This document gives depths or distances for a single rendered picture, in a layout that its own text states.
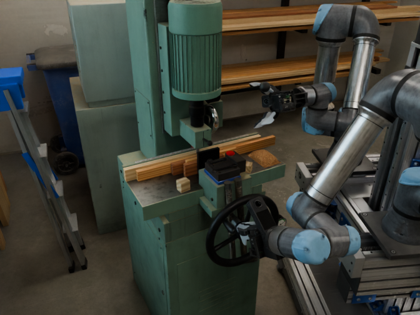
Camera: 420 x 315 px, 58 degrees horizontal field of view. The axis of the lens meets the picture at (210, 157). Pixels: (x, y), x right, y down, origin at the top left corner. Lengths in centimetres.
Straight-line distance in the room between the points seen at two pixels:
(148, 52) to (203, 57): 28
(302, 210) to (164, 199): 50
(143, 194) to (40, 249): 141
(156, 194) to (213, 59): 50
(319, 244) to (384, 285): 63
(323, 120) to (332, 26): 36
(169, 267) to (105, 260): 99
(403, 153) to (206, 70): 77
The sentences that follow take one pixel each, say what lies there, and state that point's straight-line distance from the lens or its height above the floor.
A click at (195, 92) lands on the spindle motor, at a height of 123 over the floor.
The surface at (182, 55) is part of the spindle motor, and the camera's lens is 127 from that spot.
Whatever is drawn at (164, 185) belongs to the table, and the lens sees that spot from 138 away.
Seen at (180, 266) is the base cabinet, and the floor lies 57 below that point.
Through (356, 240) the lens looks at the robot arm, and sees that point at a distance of 101.
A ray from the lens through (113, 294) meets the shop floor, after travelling 226.
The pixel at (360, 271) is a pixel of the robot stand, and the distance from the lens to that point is 140.
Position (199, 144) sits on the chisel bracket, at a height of 102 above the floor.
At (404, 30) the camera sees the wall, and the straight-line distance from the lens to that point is 503.
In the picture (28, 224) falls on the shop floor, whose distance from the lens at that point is 290.
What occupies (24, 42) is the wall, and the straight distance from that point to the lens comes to 358.
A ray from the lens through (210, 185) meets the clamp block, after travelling 130.
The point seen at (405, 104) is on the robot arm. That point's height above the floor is 135.
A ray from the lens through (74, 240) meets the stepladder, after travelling 229.
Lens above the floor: 166
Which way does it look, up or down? 29 degrees down
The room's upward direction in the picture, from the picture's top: straight up
